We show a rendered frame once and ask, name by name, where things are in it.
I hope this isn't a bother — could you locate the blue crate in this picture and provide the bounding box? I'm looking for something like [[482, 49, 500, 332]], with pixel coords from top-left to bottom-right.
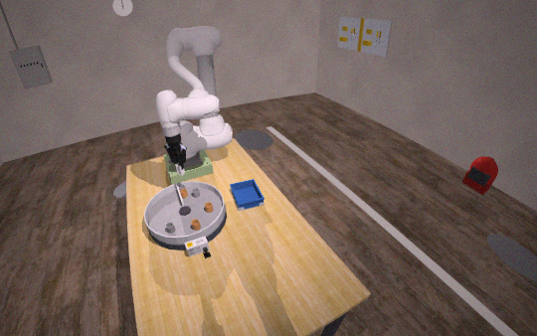
[[230, 179, 265, 211]]

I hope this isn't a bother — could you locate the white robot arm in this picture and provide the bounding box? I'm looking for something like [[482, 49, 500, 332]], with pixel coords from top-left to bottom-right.
[[156, 26, 232, 168]]

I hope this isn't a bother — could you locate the grey round turning table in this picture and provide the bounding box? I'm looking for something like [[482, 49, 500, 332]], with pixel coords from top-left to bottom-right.
[[144, 181, 227, 258]]

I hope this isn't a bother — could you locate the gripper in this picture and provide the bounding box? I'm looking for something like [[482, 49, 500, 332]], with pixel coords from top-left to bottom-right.
[[164, 134, 187, 176]]

